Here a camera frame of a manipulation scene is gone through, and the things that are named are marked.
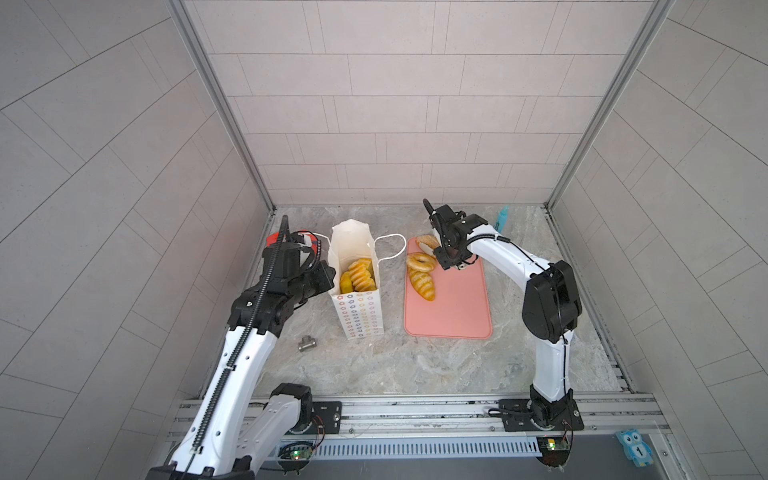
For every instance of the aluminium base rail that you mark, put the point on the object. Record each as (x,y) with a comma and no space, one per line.
(433,427)

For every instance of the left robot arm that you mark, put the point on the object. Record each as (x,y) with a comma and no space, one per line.
(240,360)

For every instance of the round scored bun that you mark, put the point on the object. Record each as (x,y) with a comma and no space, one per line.
(428,244)

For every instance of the orange oval bread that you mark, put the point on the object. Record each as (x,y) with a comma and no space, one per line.
(346,285)

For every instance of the ridged spiral bread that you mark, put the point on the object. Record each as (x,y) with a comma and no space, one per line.
(362,275)

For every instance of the pink tray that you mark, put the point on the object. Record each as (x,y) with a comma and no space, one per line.
(461,307)

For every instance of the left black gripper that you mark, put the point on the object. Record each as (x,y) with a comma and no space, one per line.
(318,269)

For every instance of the white paper bag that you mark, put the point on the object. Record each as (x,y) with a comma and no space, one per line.
(360,313)

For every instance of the blue owl number tag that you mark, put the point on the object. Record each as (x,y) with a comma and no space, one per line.
(635,448)

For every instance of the small ridged bread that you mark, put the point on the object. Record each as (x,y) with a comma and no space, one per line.
(423,284)

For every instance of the small metal fitting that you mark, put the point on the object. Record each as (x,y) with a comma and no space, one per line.
(306,343)

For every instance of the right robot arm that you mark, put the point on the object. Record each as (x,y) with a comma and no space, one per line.
(550,312)

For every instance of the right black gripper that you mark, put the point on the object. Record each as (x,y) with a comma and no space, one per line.
(444,261)

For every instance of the teal bottle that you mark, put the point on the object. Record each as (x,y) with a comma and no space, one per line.
(501,219)

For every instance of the braided ring bread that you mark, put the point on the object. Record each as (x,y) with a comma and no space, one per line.
(421,262)

